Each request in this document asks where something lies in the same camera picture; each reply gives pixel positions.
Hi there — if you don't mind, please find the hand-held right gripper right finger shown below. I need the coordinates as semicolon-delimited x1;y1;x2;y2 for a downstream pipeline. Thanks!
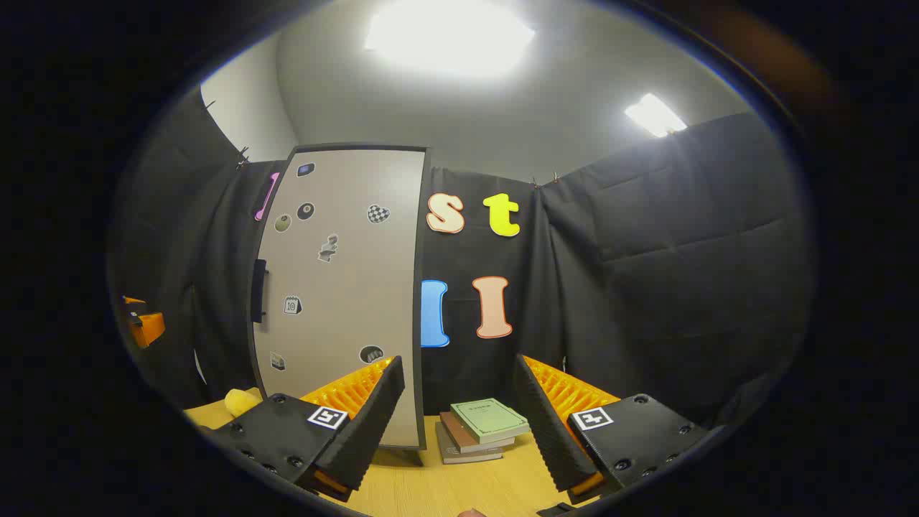
512;353;719;506

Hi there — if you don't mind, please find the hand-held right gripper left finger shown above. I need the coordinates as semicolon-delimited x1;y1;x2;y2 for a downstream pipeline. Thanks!
205;355;406;503

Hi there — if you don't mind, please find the black door handle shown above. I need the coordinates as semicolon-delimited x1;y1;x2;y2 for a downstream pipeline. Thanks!
251;258;268;324

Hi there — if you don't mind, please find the grey cabinet door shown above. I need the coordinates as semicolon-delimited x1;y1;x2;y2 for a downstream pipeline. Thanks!
249;147;426;450

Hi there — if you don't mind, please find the dark grey cabinet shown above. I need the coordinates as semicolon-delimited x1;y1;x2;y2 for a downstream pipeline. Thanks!
248;144;431;467

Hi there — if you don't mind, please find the brown book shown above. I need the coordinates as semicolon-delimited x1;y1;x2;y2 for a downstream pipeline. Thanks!
439;411;516;455

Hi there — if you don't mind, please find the yellow ball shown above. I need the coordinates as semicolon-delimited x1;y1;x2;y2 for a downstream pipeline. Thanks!
225;388;263;417

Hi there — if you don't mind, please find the black backdrop cloth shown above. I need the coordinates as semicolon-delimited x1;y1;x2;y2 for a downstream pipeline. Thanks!
108;86;816;432

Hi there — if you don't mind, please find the small ceiling light panel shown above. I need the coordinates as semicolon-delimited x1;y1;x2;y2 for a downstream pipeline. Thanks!
625;93;688;139

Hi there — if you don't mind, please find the large ceiling light panel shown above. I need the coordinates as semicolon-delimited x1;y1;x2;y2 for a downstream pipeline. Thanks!
365;0;536;78

